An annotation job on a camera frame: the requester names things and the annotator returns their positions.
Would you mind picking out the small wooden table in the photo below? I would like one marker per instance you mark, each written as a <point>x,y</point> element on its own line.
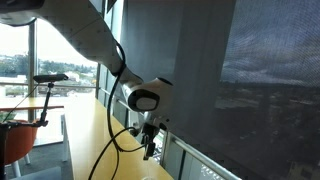
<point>30,103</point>

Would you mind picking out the orange plant pot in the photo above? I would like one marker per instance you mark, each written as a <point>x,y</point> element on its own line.
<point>20,140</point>

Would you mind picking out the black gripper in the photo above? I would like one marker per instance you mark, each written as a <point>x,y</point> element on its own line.
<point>150,129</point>

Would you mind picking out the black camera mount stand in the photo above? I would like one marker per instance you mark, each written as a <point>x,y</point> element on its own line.
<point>44,110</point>

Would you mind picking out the black bar camera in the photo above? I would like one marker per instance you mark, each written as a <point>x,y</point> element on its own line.
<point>50,78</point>

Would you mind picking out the window frame post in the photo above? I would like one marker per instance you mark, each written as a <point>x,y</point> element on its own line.
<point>165,150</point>

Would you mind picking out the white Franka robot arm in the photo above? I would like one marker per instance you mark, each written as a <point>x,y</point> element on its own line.
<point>83,33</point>

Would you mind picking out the metal window handrail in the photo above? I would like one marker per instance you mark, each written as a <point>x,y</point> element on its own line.
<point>206,160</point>

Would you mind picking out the white table leg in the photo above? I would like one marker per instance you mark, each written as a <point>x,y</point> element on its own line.
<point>64,136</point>

